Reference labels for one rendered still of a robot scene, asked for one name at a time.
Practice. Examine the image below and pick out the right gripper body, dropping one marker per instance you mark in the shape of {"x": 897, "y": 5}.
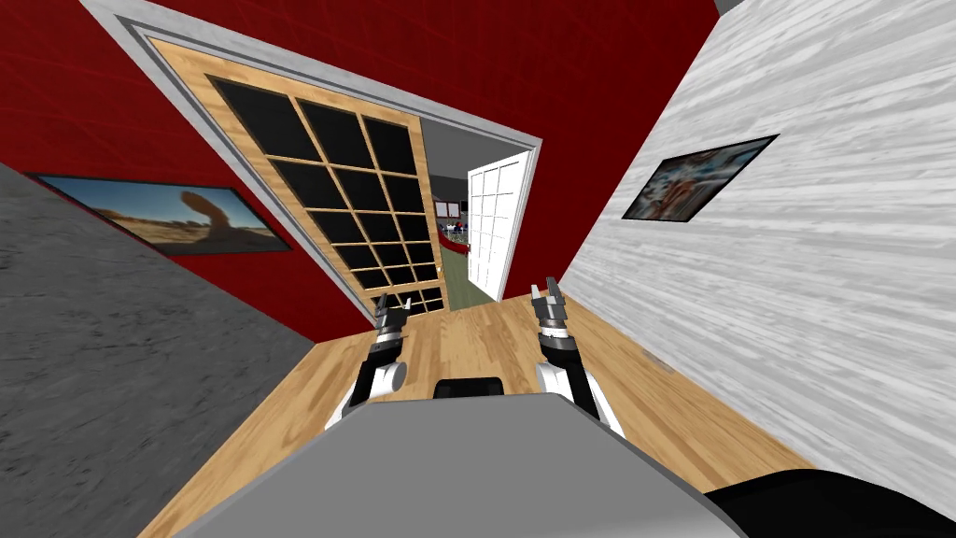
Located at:
{"x": 550, "y": 314}

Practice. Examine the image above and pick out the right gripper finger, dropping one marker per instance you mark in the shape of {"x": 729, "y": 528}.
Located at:
{"x": 536, "y": 293}
{"x": 554, "y": 290}

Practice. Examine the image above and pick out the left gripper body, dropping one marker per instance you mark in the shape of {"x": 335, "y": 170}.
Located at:
{"x": 390, "y": 322}

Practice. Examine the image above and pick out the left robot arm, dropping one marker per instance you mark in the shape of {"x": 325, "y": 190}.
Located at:
{"x": 381, "y": 377}

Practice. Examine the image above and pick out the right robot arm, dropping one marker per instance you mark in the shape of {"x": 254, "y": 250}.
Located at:
{"x": 571, "y": 373}

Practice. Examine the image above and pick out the white panelled door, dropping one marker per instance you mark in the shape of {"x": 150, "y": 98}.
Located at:
{"x": 493, "y": 224}

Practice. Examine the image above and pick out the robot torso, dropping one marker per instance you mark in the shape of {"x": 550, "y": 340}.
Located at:
{"x": 463, "y": 471}

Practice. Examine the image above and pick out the dark-framed colourful picture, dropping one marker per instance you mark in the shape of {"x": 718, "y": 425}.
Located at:
{"x": 691, "y": 183}

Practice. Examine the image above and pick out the wooden door with dark panes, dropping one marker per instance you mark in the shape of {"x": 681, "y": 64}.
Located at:
{"x": 261, "y": 149}

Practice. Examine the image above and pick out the desert landscape picture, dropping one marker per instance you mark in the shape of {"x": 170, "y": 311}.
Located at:
{"x": 172, "y": 213}

